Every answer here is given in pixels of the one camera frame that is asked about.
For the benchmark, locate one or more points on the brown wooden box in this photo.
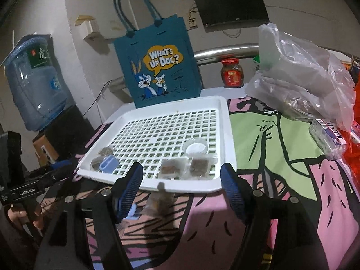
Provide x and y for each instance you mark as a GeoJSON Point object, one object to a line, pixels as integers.
{"type": "Point", "coordinates": [40, 147]}

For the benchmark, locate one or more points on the blue water jug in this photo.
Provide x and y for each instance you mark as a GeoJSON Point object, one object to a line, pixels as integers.
{"type": "Point", "coordinates": [33, 95]}

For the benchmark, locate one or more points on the green white carton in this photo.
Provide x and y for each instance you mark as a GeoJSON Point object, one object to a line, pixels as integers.
{"type": "Point", "coordinates": [256, 62]}

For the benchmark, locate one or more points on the beige wall box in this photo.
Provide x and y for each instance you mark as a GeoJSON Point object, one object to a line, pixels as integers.
{"type": "Point", "coordinates": [88, 28]}

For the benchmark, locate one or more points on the round clear container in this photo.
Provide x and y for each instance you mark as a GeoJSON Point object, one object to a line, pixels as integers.
{"type": "Point", "coordinates": [195, 147]}

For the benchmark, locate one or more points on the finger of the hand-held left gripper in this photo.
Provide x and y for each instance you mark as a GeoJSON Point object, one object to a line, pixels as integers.
{"type": "Point", "coordinates": [60, 175]}
{"type": "Point", "coordinates": [63, 164]}

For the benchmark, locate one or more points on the clear plastic box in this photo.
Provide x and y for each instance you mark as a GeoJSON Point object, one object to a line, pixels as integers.
{"type": "Point", "coordinates": [326, 135]}

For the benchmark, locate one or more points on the red plastic bag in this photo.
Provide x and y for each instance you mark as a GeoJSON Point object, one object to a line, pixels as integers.
{"type": "Point", "coordinates": [357, 98]}

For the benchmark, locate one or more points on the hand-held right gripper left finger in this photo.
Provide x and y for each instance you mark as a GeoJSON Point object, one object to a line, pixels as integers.
{"type": "Point", "coordinates": [128, 194]}

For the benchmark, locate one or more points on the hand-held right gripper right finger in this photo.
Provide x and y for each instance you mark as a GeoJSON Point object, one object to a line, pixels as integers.
{"type": "Point", "coordinates": [233, 194]}

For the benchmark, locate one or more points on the black cabinet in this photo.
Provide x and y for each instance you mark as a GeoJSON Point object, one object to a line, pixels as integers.
{"type": "Point", "coordinates": [70, 129]}

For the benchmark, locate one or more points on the clear plastic bag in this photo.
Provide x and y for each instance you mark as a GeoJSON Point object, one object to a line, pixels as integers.
{"type": "Point", "coordinates": [298, 84]}

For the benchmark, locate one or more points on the red sauce jar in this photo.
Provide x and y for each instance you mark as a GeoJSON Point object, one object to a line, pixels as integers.
{"type": "Point", "coordinates": [232, 76]}

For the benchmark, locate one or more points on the cartoon printed table cloth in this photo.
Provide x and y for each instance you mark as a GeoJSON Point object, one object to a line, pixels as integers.
{"type": "Point", "coordinates": [281, 146]}

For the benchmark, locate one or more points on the black wall television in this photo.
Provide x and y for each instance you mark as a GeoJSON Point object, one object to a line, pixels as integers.
{"type": "Point", "coordinates": [230, 5]}

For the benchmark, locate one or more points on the person's left hand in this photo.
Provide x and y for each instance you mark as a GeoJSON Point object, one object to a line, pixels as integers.
{"type": "Point", "coordinates": [15, 218]}

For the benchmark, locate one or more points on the beige wall outlet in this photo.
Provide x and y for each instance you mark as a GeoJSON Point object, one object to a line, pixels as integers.
{"type": "Point", "coordinates": [192, 22]}

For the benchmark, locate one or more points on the white perforated tray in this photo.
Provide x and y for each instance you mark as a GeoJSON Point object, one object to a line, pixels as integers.
{"type": "Point", "coordinates": [182, 187]}

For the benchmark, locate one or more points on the teal cartoon tote bag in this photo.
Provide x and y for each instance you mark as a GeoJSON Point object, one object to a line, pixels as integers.
{"type": "Point", "coordinates": [185, 50]}

